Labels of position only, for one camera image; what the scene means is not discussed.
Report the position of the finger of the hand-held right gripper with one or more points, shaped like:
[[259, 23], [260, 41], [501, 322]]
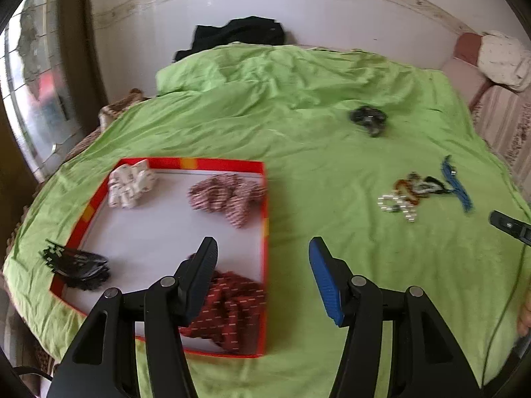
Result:
[[510, 226]]

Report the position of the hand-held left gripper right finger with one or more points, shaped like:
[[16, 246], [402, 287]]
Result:
[[325, 282]]

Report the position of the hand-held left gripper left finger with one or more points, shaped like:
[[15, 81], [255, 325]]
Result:
[[203, 275]]

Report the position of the red rimmed white tray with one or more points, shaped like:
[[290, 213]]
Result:
[[166, 232]]

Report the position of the grey stone bead strand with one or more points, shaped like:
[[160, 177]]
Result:
[[433, 185]]

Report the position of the person's right hand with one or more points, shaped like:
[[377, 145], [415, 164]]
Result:
[[525, 317]]

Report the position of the dark red patterned scrunchie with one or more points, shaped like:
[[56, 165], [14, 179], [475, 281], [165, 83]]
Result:
[[236, 306]]

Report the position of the pink white striped scrunchie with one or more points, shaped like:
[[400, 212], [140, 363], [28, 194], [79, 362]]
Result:
[[228, 199]]

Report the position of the pink striped bed sheet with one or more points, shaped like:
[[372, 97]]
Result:
[[506, 124]]

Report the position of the white printed scrunchie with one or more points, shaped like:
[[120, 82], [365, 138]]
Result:
[[128, 184]]

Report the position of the black hair claw clip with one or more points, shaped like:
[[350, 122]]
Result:
[[79, 265]]

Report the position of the white floral cloth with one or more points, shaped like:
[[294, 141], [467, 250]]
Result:
[[502, 58]]

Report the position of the dark grey scrunchie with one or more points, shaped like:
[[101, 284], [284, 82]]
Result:
[[367, 118]]

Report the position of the green blanket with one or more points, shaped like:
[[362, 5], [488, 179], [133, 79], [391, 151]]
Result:
[[323, 91]]

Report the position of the black garment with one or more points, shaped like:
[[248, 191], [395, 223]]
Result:
[[240, 33]]

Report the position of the stained glass wooden door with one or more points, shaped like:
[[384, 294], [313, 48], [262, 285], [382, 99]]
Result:
[[37, 91]]

